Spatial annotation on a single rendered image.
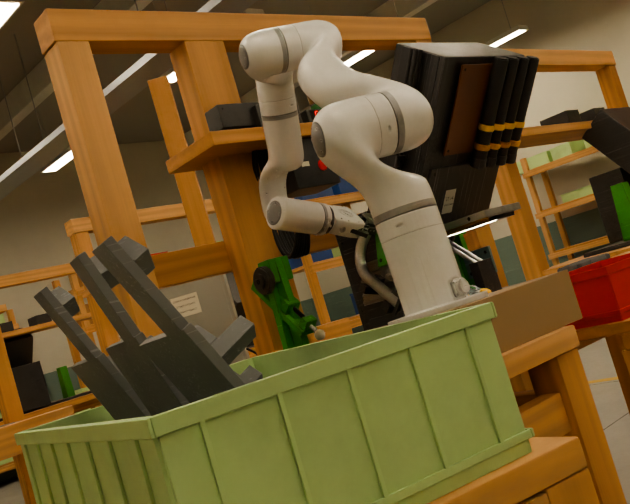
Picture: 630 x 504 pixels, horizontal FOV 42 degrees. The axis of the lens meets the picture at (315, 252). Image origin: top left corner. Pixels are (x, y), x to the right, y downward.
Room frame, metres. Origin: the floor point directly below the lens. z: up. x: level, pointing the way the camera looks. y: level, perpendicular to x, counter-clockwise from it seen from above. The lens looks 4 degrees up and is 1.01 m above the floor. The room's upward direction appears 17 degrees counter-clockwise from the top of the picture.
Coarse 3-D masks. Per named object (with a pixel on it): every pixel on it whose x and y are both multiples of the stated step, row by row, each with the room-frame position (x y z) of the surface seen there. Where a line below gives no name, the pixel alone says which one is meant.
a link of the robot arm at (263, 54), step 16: (256, 32) 1.72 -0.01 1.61; (272, 32) 1.71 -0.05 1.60; (240, 48) 1.72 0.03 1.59; (256, 48) 1.70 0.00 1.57; (272, 48) 1.70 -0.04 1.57; (256, 64) 1.71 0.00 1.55; (272, 64) 1.72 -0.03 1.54; (256, 80) 1.78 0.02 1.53; (272, 80) 1.83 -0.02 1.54; (288, 80) 1.89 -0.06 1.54; (272, 96) 1.90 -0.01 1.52; (288, 96) 1.91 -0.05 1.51; (272, 112) 1.92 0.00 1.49; (288, 112) 1.92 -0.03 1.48
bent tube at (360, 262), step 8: (368, 216) 2.21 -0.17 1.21; (360, 240) 2.23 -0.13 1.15; (368, 240) 2.24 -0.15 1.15; (360, 248) 2.24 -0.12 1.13; (360, 256) 2.24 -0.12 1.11; (360, 264) 2.23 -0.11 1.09; (360, 272) 2.23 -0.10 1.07; (368, 272) 2.22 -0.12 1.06; (368, 280) 2.20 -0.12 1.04; (376, 280) 2.19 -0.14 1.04; (376, 288) 2.17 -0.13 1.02; (384, 288) 2.16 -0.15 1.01; (384, 296) 2.15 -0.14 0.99; (392, 296) 2.13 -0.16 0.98; (392, 304) 2.13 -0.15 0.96
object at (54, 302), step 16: (48, 288) 1.09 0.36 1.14; (48, 304) 1.10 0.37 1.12; (64, 304) 1.10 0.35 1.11; (64, 320) 1.10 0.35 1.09; (80, 336) 1.11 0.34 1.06; (80, 352) 1.14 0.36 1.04; (96, 352) 1.11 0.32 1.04; (80, 368) 1.20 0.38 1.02; (96, 368) 1.14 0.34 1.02; (112, 368) 1.12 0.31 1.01; (96, 384) 1.20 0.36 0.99; (112, 384) 1.14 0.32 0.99; (128, 384) 1.12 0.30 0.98; (112, 400) 1.19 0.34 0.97; (128, 400) 1.14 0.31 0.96; (112, 416) 1.25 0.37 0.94; (128, 416) 1.19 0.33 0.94; (144, 416) 1.13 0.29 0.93
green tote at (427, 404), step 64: (448, 320) 0.88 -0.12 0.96; (256, 384) 0.75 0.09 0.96; (320, 384) 0.79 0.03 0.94; (384, 384) 0.83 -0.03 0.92; (448, 384) 0.87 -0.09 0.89; (64, 448) 0.98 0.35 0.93; (128, 448) 0.77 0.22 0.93; (192, 448) 0.72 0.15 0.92; (256, 448) 0.75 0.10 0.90; (320, 448) 0.78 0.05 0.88; (384, 448) 0.82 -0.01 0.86; (448, 448) 0.86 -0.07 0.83; (512, 448) 0.90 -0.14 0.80
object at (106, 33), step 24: (48, 24) 2.03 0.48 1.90; (72, 24) 2.06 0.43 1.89; (96, 24) 2.10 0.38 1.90; (120, 24) 2.15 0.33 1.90; (144, 24) 2.20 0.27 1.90; (168, 24) 2.25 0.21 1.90; (192, 24) 2.31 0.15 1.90; (216, 24) 2.36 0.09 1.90; (240, 24) 2.42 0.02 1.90; (264, 24) 2.48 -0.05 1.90; (288, 24) 2.55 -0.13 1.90; (336, 24) 2.69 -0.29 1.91; (360, 24) 2.77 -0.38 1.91; (384, 24) 2.85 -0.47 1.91; (408, 24) 2.94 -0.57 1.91; (48, 48) 2.06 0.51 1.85; (96, 48) 2.15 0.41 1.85; (120, 48) 2.20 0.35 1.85; (144, 48) 2.25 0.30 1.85; (168, 48) 2.30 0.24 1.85; (360, 48) 2.85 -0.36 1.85; (384, 48) 2.93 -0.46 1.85
